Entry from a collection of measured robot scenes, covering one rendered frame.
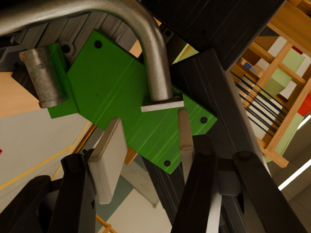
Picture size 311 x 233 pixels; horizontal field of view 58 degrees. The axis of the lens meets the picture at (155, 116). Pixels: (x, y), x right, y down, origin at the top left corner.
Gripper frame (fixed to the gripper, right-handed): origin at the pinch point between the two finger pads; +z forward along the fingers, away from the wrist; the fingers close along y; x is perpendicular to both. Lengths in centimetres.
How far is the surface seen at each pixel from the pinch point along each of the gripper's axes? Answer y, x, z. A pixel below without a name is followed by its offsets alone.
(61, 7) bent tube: -9.8, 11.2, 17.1
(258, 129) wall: 234, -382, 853
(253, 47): 97, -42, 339
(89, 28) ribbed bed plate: -8.6, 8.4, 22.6
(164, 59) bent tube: 1.2, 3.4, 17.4
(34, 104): -36, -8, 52
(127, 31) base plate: -12, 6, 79
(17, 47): -21.3, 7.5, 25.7
